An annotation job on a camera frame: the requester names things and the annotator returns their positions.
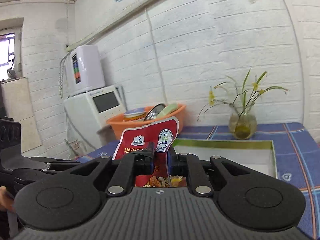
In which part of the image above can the white appliance with screen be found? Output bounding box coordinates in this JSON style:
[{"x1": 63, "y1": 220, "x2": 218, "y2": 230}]
[{"x1": 64, "y1": 84, "x2": 126, "y2": 148}]

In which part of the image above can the window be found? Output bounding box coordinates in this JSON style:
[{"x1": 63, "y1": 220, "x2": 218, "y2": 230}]
[{"x1": 1, "y1": 18, "x2": 24, "y2": 82}]

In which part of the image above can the glass vase with plant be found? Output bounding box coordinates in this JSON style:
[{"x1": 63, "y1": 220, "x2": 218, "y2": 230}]
[{"x1": 197, "y1": 70, "x2": 289, "y2": 140}]

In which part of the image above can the person's hand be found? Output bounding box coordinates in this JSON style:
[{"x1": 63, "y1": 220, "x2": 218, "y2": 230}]
[{"x1": 0, "y1": 186, "x2": 15, "y2": 212}]

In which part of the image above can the white water purifier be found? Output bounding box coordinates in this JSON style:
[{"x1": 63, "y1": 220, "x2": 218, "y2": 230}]
[{"x1": 66, "y1": 45, "x2": 105, "y2": 96}]

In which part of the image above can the green cardboard box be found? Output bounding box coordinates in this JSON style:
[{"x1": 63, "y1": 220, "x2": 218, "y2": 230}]
[{"x1": 172, "y1": 139, "x2": 278, "y2": 178}]

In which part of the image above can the metal pot lid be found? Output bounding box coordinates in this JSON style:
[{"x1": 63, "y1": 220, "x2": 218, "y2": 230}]
[{"x1": 144, "y1": 103, "x2": 166, "y2": 121}]

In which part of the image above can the orange plastic basin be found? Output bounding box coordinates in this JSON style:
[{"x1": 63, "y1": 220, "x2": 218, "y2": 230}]
[{"x1": 106, "y1": 103, "x2": 187, "y2": 140}]

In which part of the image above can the tin can in basin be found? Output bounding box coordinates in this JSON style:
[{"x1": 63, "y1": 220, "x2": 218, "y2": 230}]
[{"x1": 123, "y1": 111, "x2": 146, "y2": 121}]

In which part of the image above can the green sponge block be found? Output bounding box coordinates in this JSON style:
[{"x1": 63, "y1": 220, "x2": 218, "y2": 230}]
[{"x1": 156, "y1": 103, "x2": 179, "y2": 119}]

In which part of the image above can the red nut snack pouch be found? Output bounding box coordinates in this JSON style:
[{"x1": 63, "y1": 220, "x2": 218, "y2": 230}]
[{"x1": 113, "y1": 116, "x2": 185, "y2": 188}]

